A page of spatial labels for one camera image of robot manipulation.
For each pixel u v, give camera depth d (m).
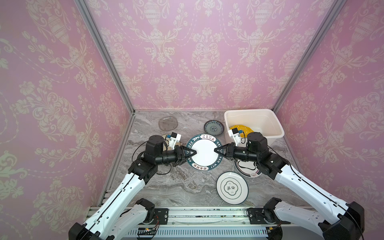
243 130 0.67
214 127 1.09
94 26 0.76
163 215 0.75
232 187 0.83
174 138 0.67
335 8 0.69
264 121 1.03
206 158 0.67
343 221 0.38
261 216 0.71
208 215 0.76
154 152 0.56
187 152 0.68
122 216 0.55
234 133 0.67
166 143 0.57
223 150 0.67
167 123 1.14
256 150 0.56
